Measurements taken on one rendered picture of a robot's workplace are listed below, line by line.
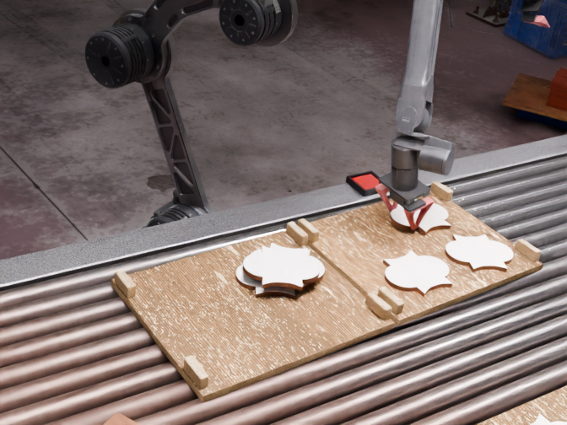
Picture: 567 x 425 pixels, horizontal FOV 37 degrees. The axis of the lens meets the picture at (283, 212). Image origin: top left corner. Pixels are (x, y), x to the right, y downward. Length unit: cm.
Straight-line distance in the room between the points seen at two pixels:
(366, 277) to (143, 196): 210
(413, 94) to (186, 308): 63
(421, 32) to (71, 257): 84
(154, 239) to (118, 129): 248
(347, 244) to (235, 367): 46
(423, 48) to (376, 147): 255
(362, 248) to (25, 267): 68
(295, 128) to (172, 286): 282
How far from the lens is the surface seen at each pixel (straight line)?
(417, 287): 170
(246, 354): 149
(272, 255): 165
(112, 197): 368
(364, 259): 176
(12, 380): 148
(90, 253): 175
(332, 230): 183
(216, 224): 185
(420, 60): 179
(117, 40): 266
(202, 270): 167
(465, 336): 165
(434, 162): 175
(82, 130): 423
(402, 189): 181
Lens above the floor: 192
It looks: 32 degrees down
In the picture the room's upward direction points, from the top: 7 degrees clockwise
